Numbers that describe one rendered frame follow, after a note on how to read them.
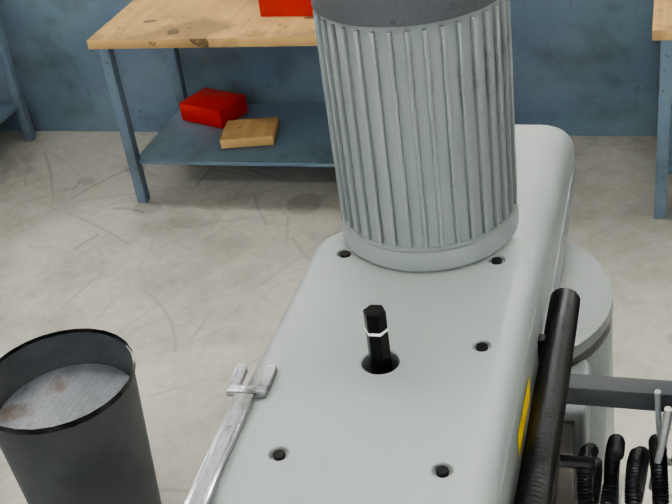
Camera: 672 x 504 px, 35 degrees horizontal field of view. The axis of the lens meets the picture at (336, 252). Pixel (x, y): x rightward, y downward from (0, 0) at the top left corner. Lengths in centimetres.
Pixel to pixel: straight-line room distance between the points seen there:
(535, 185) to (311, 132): 382
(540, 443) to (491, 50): 38
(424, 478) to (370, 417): 9
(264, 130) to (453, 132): 425
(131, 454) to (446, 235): 231
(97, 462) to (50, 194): 275
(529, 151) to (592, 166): 364
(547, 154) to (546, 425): 66
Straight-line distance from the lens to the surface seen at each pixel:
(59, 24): 618
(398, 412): 97
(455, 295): 111
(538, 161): 162
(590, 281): 170
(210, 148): 534
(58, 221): 550
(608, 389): 138
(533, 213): 150
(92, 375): 348
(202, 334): 440
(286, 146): 523
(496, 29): 107
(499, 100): 110
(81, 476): 328
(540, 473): 103
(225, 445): 96
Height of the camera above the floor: 253
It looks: 32 degrees down
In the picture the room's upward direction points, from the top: 8 degrees counter-clockwise
